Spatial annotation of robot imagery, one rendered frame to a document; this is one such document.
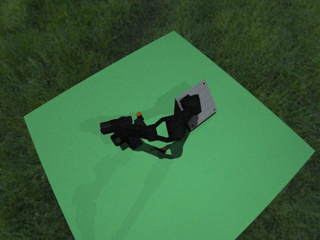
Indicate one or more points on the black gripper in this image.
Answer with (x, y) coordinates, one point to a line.
(118, 141)

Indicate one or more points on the dark brown cylinder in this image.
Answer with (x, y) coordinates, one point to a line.
(139, 115)

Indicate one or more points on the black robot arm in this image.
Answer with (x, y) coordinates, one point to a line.
(176, 124)

